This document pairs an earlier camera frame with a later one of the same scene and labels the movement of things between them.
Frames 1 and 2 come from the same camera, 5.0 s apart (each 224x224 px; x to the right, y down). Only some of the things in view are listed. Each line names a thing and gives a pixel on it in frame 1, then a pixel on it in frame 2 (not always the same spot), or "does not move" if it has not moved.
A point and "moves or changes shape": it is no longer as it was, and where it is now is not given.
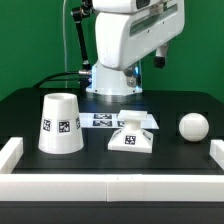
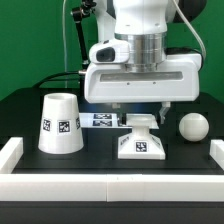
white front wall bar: (111, 187) does not move
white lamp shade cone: (60, 128) does not move
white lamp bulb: (194, 127) does not move
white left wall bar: (10, 154) does not move
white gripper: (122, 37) to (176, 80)
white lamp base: (133, 138) moves or changes shape
